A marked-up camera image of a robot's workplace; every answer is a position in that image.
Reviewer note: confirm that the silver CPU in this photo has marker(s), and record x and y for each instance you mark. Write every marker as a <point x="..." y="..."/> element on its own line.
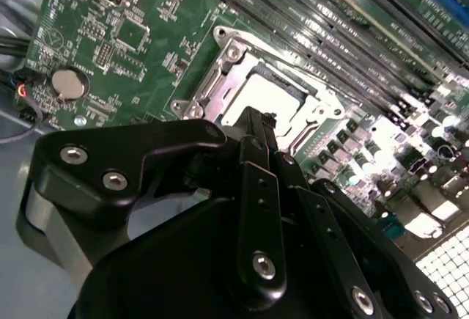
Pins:
<point x="264" y="95"/>

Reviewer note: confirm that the metal socket cover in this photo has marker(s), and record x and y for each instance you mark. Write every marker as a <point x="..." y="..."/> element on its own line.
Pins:
<point x="231" y="80"/>

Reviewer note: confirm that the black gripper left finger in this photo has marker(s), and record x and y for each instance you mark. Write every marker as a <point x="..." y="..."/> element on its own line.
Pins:
<point x="73" y="187"/>

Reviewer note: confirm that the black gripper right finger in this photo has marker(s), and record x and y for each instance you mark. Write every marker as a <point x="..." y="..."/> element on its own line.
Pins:
<point x="366" y="253"/>

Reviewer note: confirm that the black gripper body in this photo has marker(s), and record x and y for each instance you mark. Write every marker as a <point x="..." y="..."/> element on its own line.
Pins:
<point x="176" y="271"/>

